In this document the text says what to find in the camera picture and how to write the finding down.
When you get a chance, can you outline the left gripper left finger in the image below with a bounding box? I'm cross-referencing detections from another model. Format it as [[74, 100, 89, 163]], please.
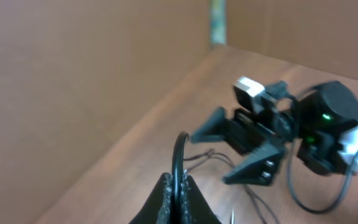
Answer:
[[129, 173, 173, 224]]

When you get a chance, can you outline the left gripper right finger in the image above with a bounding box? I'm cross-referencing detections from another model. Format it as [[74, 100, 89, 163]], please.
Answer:
[[180, 170, 221, 224]]

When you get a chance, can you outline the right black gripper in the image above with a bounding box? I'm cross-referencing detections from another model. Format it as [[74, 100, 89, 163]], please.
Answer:
[[190, 107, 294, 186]]

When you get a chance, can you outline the black USB cable two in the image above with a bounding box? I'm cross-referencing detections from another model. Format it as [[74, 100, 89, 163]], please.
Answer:
[[183, 149, 281, 224]]

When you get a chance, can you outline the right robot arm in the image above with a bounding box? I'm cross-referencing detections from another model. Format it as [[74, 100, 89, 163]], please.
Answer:
[[191, 77, 358, 186]]

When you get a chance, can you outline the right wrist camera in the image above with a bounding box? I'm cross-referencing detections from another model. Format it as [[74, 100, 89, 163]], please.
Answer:
[[233, 77, 288, 115]]

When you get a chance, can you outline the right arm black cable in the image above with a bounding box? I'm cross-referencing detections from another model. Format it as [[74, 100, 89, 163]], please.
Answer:
[[286, 90, 358, 215]]

